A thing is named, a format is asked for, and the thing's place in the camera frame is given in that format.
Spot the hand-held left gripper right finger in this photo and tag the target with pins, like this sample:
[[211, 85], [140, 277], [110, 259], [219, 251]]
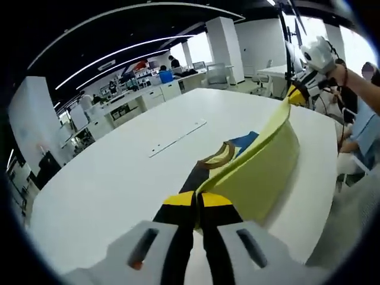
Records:
[[237, 255]]

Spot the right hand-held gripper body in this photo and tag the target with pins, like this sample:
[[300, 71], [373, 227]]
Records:
[[319, 56]]

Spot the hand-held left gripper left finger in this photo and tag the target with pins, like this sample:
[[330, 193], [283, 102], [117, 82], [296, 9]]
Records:
[[148, 252]]

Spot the yellow blue black garment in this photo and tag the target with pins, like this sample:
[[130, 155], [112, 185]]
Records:
[[261, 166]]

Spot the person's right hand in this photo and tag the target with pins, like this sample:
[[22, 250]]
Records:
[[335, 74]]

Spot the white side desk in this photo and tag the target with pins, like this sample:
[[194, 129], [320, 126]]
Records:
[[273, 69]]

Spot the grey mesh office chair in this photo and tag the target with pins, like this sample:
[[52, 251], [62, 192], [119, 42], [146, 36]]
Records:
[[218, 75]]

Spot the white board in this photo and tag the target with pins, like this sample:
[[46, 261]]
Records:
[[78, 117]]

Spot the white desk row with cabinets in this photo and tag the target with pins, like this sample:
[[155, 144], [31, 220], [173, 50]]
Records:
[[148, 98]]

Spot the ceiling light strip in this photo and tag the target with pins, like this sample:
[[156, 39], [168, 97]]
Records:
[[124, 55]]

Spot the ceiling air vent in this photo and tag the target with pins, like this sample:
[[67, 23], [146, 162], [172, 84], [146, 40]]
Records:
[[106, 64]]

